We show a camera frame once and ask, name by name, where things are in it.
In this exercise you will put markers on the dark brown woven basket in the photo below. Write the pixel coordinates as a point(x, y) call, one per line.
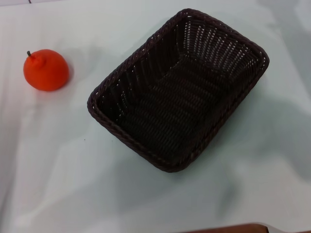
point(170, 114)

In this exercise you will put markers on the orange toy fruit with stem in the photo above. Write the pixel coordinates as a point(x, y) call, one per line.
point(46, 72)

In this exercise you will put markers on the white tablecloth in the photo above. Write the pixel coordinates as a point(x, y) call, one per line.
point(73, 182)

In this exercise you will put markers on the brown wooden edge piece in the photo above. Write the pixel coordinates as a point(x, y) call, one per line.
point(230, 228)

